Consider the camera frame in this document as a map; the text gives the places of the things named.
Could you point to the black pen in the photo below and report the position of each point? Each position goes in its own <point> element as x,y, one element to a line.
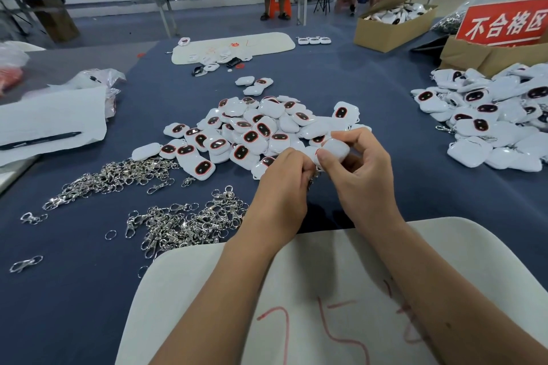
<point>38,141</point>

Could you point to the open cardboard box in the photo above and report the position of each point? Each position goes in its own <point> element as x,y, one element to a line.
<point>385,35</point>

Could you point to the white foam board red marks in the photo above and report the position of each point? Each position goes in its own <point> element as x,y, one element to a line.
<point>325,283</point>

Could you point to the flat brown cardboard box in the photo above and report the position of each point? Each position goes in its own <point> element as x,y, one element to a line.
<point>473,58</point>

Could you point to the long white foam board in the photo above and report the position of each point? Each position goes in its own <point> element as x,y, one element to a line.
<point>270,42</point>

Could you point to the red sign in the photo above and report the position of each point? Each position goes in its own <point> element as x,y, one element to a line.
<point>503,22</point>

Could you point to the orange bag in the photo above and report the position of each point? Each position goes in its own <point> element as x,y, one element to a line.
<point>8,78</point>

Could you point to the person's right forearm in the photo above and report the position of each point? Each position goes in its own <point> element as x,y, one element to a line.
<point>458,296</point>

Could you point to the small white plastic part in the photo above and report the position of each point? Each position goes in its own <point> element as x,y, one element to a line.
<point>303,40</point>
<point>314,40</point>
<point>325,40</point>

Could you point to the white plastic tag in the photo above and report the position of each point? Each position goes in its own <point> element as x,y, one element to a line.
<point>334,148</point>

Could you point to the person's left hand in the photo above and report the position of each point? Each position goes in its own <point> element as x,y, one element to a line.
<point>278,202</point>

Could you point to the white plastic bag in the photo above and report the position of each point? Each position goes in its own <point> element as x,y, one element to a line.
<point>17,52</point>

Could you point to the white paper sheet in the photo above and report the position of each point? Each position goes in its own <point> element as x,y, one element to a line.
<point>50,114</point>

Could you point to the person's left forearm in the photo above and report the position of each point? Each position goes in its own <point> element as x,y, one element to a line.
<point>214,309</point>

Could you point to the red plastic stool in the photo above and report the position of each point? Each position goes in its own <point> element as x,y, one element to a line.
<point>282,1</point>

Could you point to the person's right hand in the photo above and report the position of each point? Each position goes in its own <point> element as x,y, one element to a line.
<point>368,185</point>

